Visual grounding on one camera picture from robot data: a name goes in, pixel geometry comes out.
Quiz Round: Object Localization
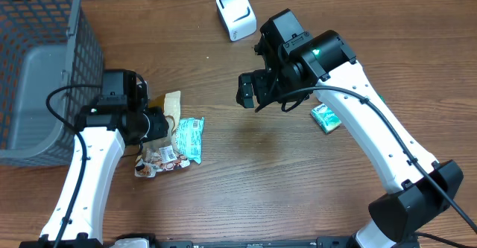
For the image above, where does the white barcode scanner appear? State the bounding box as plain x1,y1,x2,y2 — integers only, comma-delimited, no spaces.
215,0,257,42

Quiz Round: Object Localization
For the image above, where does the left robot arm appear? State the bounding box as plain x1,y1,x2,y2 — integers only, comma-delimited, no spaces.
20,69,168,247

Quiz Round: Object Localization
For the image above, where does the PanTree beige snack pouch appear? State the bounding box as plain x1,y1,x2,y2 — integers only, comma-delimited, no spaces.
134,91,190,178

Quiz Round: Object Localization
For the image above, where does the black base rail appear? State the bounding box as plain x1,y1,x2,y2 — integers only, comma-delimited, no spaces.
107,232,421,248

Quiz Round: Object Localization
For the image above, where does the grey plastic basket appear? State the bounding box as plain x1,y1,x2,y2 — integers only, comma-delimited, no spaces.
1,0,104,166

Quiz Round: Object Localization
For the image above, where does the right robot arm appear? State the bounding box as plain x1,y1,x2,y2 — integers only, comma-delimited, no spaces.
236,9,463,247

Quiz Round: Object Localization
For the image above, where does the teal snack packet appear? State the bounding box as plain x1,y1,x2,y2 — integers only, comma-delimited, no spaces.
175,117,205,164

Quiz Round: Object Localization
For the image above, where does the teal Kleenex tissue pack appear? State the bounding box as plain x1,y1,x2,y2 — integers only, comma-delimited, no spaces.
310,104,341,133

